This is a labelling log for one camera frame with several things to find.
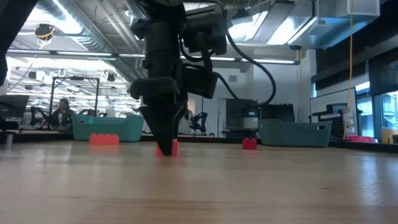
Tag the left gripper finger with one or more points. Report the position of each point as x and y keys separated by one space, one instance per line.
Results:
x=161 y=127
x=181 y=112

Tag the small orange toy block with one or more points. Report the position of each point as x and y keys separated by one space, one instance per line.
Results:
x=175 y=147

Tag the long orange toy block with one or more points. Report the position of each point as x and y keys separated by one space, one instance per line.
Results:
x=104 y=139

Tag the small red toy block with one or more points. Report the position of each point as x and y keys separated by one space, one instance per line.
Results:
x=249 y=144

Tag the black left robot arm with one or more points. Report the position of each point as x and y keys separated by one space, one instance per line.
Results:
x=9 y=25

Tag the black background robot arm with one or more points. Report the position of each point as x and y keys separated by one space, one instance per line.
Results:
x=199 y=121
x=35 y=114

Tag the teal plastic bin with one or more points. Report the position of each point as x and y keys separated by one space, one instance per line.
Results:
x=109 y=127

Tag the black cabinet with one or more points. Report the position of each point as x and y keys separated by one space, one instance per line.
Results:
x=276 y=112
x=241 y=113

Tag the long LED light bar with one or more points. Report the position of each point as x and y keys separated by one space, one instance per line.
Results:
x=84 y=53

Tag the grey-green plastic bin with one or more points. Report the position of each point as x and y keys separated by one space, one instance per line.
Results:
x=295 y=132

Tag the whiteboard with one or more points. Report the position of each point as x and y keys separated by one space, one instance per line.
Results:
x=317 y=105

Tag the dark monitor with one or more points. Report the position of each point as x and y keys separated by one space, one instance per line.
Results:
x=14 y=105

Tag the black pegboard rack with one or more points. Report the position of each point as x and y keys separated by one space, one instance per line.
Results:
x=337 y=124

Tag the red storage bin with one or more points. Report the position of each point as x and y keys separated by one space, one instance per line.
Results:
x=359 y=139

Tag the pale yellow container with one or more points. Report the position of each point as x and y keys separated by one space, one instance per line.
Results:
x=389 y=136

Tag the black gantry frame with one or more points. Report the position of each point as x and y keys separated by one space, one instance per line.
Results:
x=202 y=107
x=74 y=78

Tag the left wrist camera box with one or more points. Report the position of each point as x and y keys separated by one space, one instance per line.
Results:
x=200 y=81

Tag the black aluminium table frame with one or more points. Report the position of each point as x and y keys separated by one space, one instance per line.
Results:
x=31 y=137

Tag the large rectangular ventilation duct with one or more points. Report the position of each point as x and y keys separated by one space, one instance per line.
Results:
x=311 y=25

